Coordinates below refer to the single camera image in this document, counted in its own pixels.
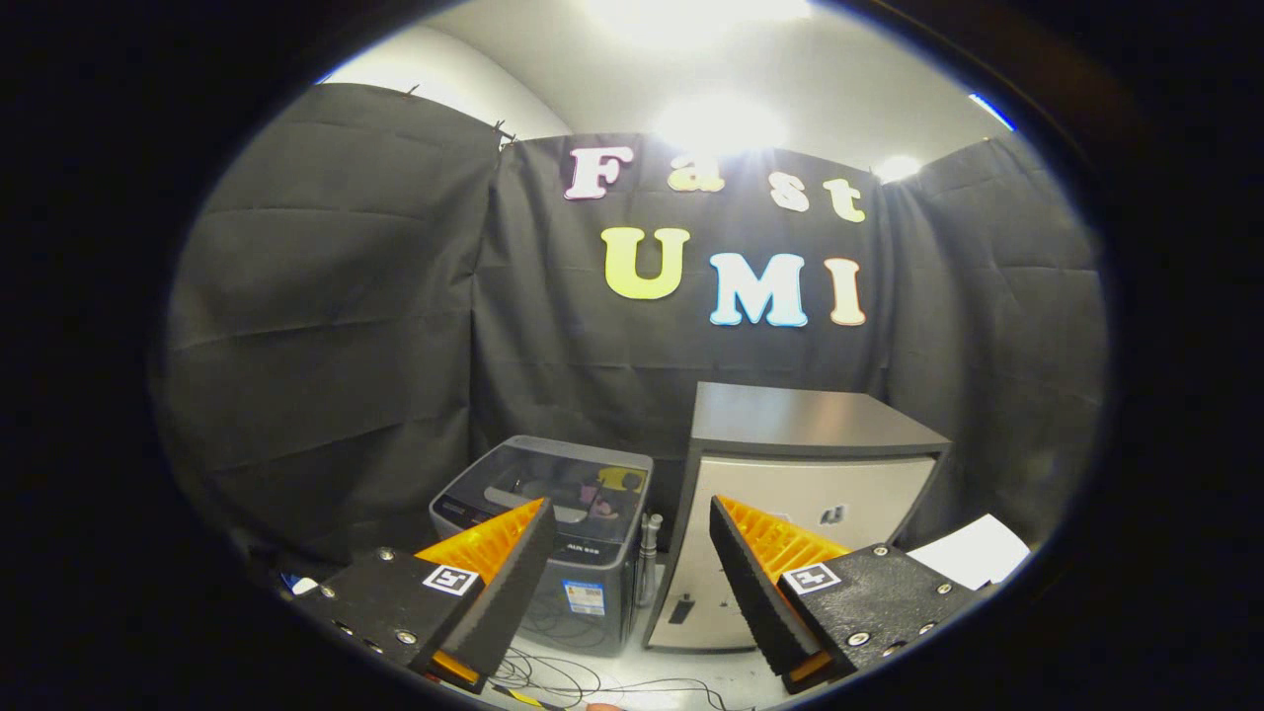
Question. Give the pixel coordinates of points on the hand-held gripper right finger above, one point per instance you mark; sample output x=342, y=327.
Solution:
x=750, y=588

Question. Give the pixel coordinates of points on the ceiling strip light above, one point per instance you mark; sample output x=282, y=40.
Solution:
x=990, y=111

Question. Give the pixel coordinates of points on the beige cabinet with dark top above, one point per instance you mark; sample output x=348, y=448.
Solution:
x=790, y=420

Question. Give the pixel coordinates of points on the small ceiling light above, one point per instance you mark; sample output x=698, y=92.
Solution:
x=897, y=168

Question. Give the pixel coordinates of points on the grey washing machine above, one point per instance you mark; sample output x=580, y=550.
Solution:
x=592, y=563

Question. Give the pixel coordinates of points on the large ceiling light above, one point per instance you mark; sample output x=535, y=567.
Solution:
x=691, y=15

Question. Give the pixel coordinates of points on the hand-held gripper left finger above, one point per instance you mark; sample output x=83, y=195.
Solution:
x=509, y=588

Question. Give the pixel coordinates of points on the round ceiling light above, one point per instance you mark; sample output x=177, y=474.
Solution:
x=721, y=123

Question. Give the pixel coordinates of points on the white paper sheet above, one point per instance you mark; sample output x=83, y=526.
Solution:
x=973, y=548

